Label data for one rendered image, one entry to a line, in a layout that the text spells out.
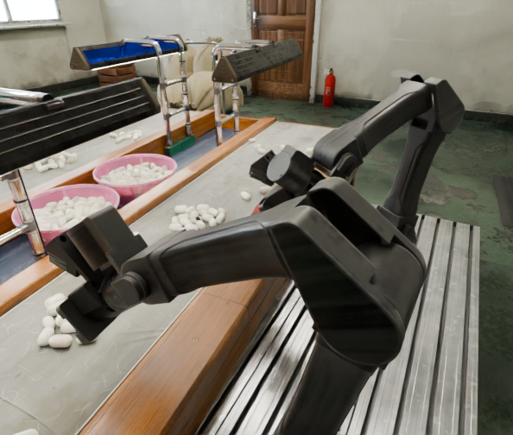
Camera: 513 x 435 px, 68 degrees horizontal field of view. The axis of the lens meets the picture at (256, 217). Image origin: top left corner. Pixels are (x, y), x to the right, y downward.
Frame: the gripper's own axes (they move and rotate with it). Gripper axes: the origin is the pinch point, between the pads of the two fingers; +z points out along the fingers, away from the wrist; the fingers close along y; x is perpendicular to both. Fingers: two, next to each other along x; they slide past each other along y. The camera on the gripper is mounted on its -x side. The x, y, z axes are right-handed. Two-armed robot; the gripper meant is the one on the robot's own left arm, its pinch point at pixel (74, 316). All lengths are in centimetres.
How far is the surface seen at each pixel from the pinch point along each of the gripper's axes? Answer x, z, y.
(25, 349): -0.1, 12.4, 3.9
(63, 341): 2.5, 6.5, 1.1
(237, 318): 17.7, -12.8, -14.9
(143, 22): -258, 294, -515
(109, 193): -18, 32, -46
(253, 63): -25, -10, -88
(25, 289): -8.5, 19.4, -5.3
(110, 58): -60, 34, -85
